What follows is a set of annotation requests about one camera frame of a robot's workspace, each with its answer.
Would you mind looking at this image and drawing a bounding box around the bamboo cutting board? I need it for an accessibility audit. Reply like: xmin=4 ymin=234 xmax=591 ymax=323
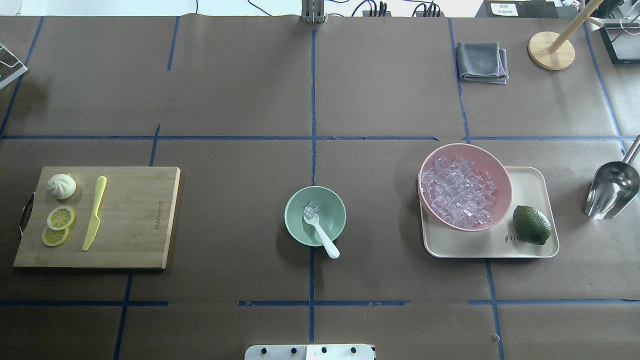
xmin=14 ymin=166 xmax=181 ymax=269

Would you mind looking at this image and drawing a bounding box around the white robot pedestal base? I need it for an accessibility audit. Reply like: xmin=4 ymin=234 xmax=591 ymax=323
xmin=244 ymin=343 xmax=377 ymax=360

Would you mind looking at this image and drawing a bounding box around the clear ice cubes pile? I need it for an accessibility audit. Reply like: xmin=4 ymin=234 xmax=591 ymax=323
xmin=419 ymin=157 xmax=498 ymax=229

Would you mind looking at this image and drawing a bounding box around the lemon slice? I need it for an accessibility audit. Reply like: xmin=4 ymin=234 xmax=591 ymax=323
xmin=46 ymin=205 xmax=76 ymax=231
xmin=41 ymin=227 xmax=70 ymax=248

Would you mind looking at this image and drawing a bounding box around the mint green bowl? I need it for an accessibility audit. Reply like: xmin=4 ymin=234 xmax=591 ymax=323
xmin=284 ymin=186 xmax=346 ymax=248

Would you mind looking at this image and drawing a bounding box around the cream rectangular tray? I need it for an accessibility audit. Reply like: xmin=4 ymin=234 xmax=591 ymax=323
xmin=420 ymin=166 xmax=560 ymax=258

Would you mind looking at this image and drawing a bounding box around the wooden mug tree stand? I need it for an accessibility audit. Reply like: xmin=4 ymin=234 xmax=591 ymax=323
xmin=526 ymin=0 xmax=602 ymax=71

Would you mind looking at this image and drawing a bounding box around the grey folded cloth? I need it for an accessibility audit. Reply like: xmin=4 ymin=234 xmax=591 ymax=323
xmin=455 ymin=42 xmax=509 ymax=85

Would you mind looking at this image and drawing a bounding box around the yellow plastic knife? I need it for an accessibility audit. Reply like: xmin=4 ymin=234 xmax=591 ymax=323
xmin=82 ymin=175 xmax=108 ymax=252

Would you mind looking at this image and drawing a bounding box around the metal ice scoop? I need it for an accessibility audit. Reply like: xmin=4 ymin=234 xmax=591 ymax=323
xmin=584 ymin=136 xmax=640 ymax=220

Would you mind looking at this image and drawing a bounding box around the green lime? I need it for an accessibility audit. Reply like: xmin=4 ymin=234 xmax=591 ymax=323
xmin=512 ymin=205 xmax=552 ymax=246

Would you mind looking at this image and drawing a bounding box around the lemon slice lower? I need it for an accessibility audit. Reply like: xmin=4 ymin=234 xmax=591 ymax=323
xmin=41 ymin=227 xmax=70 ymax=248

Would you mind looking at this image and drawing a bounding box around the metal tray with glasses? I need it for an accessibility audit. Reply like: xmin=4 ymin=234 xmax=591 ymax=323
xmin=599 ymin=23 xmax=640 ymax=65

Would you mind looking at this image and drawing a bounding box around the lemon slice upper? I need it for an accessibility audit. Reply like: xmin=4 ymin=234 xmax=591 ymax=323
xmin=46 ymin=205 xmax=76 ymax=231

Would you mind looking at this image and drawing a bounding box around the aluminium frame post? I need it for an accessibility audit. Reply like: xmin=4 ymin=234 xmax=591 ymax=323
xmin=301 ymin=0 xmax=326 ymax=24

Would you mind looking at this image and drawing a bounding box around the white cup rack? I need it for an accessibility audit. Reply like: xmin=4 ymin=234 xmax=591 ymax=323
xmin=0 ymin=43 xmax=28 ymax=89

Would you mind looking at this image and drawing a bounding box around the pink bowl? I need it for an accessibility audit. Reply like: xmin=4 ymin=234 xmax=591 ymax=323
xmin=417 ymin=143 xmax=513 ymax=232

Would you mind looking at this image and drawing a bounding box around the white plastic spoon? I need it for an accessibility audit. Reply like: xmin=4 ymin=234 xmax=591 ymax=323
xmin=302 ymin=214 xmax=340 ymax=259

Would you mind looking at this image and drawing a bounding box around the clear ice cube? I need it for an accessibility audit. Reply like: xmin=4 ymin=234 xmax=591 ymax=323
xmin=302 ymin=202 xmax=319 ymax=219

